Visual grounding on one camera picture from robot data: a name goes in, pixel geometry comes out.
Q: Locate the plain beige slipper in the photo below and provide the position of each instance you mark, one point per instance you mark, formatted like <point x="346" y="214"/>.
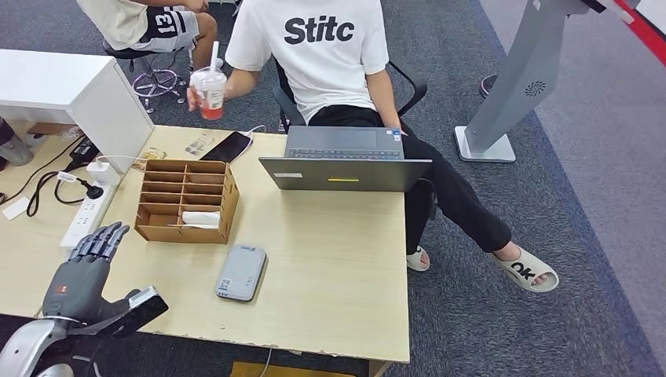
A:
<point x="416" y="261"/>

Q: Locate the white paper label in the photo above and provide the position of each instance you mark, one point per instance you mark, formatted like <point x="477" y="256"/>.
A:
<point x="15" y="208"/>

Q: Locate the wooden compartment organizer box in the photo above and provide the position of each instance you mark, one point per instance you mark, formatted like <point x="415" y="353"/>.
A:
<point x="177" y="235"/>

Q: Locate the white charger adapter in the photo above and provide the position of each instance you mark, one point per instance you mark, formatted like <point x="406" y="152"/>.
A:
<point x="102" y="173"/>

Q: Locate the dark round base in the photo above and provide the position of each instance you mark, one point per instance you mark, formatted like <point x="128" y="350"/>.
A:
<point x="485" y="87"/>

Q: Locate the black smartphone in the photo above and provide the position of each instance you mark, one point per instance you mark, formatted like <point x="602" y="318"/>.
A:
<point x="226" y="148"/>

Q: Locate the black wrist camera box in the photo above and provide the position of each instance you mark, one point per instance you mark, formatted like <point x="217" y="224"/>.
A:
<point x="145" y="312"/>

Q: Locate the grey card reader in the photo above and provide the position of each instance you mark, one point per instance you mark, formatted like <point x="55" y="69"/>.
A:
<point x="240" y="273"/>

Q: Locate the yellow wooden board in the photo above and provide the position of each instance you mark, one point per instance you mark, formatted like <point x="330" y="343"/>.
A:
<point x="276" y="371"/>

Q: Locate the clear plastic wrap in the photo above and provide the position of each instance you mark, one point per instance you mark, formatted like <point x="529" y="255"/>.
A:
<point x="70" y="134"/>

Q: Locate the person's right hand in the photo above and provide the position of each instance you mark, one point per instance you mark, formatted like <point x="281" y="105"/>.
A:
<point x="193" y="98"/>

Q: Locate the red and white panel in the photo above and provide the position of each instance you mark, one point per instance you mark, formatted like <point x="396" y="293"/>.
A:
<point x="645" y="34"/>

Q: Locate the grey open laptop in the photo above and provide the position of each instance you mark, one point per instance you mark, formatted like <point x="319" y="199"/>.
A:
<point x="343" y="177"/>

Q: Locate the person's right forearm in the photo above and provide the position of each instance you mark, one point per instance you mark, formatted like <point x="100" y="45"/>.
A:
<point x="244" y="83"/>

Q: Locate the black office chair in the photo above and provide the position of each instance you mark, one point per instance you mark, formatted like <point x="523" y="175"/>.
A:
<point x="283" y="104"/>

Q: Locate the white power strip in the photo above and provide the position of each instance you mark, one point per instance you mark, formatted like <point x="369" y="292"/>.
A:
<point x="86" y="213"/>

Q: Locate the brown cardboard box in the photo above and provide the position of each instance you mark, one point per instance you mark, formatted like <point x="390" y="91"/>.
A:
<point x="49" y="129"/>

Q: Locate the plastic cup with red drink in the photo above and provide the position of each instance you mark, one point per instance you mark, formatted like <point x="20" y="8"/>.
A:
<point x="210" y="99"/>

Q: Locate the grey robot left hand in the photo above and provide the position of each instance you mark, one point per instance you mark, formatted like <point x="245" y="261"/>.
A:
<point x="78" y="286"/>

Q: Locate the black power brick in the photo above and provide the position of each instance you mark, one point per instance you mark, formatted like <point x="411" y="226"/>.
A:
<point x="83" y="151"/>

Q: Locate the white cabinet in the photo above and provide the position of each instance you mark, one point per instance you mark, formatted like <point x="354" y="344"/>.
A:
<point x="52" y="80"/>

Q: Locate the grey kiosk stand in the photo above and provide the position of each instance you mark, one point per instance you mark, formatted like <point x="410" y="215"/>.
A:
<point x="525" y="62"/>

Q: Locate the person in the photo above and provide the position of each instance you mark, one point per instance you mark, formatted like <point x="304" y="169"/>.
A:
<point x="317" y="67"/>
<point x="114" y="21"/>

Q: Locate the grey dark object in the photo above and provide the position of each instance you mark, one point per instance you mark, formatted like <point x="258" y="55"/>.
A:
<point x="15" y="150"/>

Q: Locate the yellowish snack wrapper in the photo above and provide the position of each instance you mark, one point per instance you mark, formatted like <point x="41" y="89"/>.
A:
<point x="151" y="154"/>

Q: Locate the beige slipper with black print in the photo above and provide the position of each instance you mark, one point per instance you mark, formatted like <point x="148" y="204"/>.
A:
<point x="523" y="271"/>

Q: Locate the white drinking straw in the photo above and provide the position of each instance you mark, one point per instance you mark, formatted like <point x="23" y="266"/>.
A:
<point x="214" y="54"/>

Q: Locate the person's left forearm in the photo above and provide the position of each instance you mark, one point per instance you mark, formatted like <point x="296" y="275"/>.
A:
<point x="384" y="101"/>

